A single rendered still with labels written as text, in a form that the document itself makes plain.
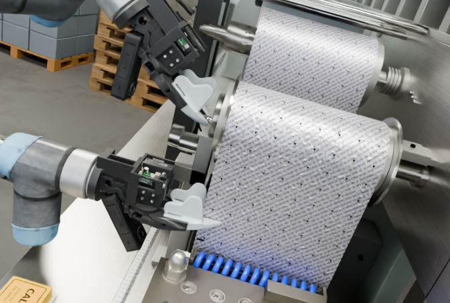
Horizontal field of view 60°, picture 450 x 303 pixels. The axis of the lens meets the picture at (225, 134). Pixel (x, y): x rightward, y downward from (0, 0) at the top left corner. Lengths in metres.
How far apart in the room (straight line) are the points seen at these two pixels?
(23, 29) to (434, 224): 4.39
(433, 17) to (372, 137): 0.43
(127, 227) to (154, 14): 0.34
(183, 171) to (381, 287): 0.39
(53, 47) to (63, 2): 3.77
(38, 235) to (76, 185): 0.14
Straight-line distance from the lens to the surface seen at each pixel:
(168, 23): 0.60
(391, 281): 0.75
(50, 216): 0.73
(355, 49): 0.80
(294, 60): 0.77
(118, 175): 0.63
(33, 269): 0.81
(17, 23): 4.70
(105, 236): 0.88
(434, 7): 0.97
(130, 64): 0.63
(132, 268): 0.82
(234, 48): 0.82
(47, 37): 4.47
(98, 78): 4.05
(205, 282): 0.64
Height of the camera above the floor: 1.47
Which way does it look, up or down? 23 degrees down
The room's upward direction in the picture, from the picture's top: 15 degrees clockwise
